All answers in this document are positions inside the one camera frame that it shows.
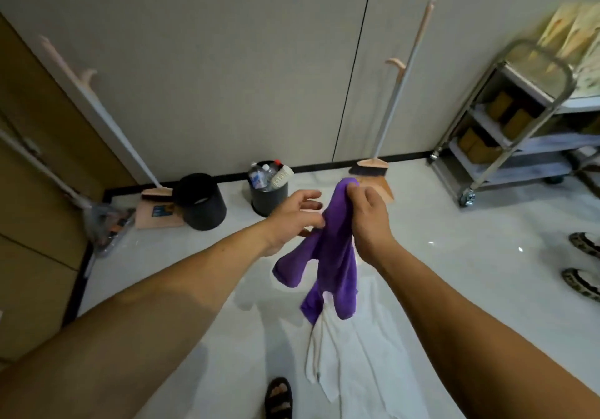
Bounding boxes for wooden door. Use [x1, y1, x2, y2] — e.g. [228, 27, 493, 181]
[0, 13, 140, 371]

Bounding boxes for white towel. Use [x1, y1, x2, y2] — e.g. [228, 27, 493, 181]
[306, 277, 439, 419]

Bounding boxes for black sandal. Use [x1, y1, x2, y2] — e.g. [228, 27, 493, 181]
[264, 377, 294, 419]

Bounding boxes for steel trolley cart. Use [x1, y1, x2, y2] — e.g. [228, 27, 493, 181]
[427, 39, 600, 208]

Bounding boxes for clear plastic bottle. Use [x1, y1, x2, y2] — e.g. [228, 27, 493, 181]
[248, 163, 269, 191]
[262, 159, 283, 186]

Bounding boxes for grey waste bin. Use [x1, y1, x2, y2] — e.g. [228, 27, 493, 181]
[249, 160, 289, 218]

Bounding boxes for person's left hand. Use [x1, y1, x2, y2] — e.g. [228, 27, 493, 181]
[261, 190, 327, 258]

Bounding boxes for person's right forearm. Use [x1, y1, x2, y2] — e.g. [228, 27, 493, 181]
[374, 242, 600, 419]

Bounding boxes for pink dustpan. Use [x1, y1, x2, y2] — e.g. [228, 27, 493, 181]
[135, 197, 186, 231]
[358, 174, 396, 205]

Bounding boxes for purple cloth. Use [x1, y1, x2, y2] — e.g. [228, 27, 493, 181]
[272, 178, 361, 326]

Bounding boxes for printed paper bags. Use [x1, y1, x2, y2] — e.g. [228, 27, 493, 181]
[536, 2, 600, 102]

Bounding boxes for person's right hand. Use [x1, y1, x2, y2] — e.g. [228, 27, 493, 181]
[344, 182, 400, 267]

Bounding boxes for grey mop with plastic wrap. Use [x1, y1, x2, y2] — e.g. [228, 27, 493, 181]
[0, 129, 138, 259]

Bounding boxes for brown cardboard box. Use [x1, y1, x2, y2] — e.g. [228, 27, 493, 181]
[458, 127, 480, 152]
[503, 108, 535, 139]
[468, 139, 503, 165]
[486, 90, 515, 122]

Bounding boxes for stack of paper cups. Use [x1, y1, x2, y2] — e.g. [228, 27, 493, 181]
[270, 164, 295, 189]

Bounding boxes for person's left forearm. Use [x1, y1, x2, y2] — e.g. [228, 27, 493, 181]
[0, 221, 278, 419]

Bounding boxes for black waste bin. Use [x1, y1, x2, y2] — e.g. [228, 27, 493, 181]
[173, 173, 228, 232]

